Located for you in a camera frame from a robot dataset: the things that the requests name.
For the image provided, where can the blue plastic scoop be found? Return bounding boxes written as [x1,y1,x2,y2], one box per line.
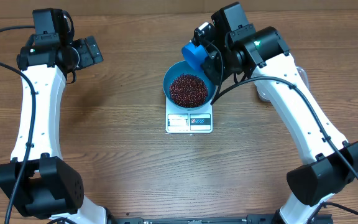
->
[181,42,208,72]

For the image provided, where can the blue bowl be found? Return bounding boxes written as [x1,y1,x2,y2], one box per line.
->
[163,61,217,106]

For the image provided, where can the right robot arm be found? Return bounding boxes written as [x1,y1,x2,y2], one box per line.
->
[182,2,358,223]

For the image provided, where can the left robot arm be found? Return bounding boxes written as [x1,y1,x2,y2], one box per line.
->
[0,8,114,223]

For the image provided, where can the red beans in bowl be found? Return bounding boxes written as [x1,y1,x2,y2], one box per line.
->
[169,74,208,108]

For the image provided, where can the white digital kitchen scale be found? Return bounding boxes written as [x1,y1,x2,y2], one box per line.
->
[165,97,213,134]

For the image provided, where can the clear plastic container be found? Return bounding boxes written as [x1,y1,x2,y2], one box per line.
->
[257,65,310,103]

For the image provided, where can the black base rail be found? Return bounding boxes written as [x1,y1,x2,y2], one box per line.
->
[106,213,334,224]

